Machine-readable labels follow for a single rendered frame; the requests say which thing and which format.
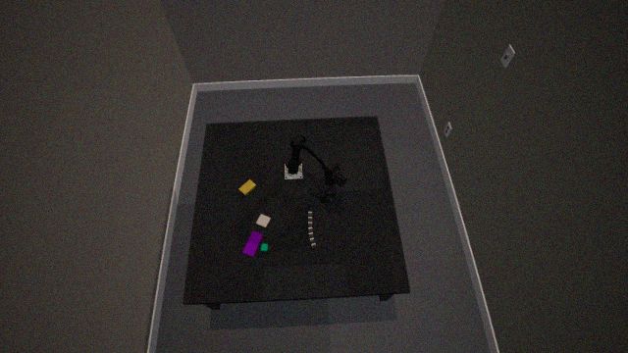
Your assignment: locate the yellow rectangular block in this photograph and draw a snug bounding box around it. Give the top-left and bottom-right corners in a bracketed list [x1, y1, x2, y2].
[238, 180, 257, 196]

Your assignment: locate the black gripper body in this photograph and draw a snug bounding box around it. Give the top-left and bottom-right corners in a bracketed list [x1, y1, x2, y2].
[324, 171, 336, 196]

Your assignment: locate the purple rectangular block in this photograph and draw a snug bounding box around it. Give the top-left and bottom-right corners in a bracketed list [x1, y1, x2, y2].
[242, 231, 263, 257]

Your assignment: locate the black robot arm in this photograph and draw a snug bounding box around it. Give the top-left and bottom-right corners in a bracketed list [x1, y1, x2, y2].
[286, 135, 347, 187]

